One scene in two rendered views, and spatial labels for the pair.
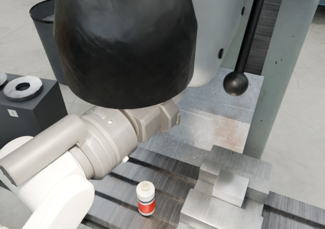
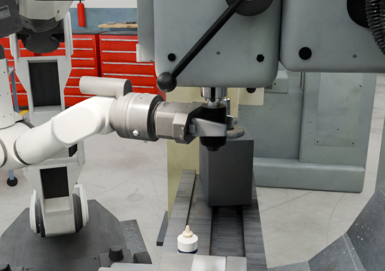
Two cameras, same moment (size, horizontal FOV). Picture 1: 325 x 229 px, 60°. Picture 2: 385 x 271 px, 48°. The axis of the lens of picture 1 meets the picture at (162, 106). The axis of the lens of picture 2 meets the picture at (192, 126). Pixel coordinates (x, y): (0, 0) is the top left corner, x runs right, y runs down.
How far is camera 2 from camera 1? 0.71 m
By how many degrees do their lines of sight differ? 65
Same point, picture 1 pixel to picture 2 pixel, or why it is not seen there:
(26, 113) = not seen: hidden behind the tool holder
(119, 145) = (131, 113)
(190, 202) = (177, 255)
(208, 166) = (234, 260)
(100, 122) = (137, 95)
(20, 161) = (87, 78)
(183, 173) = not seen: outside the picture
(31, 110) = not seen: hidden behind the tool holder
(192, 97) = (373, 252)
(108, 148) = (124, 108)
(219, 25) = (162, 29)
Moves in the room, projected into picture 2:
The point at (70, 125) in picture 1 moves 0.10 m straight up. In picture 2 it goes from (118, 81) to (115, 25)
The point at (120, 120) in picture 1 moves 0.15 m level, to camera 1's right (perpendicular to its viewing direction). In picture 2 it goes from (145, 101) to (168, 123)
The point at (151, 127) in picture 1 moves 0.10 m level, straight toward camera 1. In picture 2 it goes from (163, 125) to (106, 131)
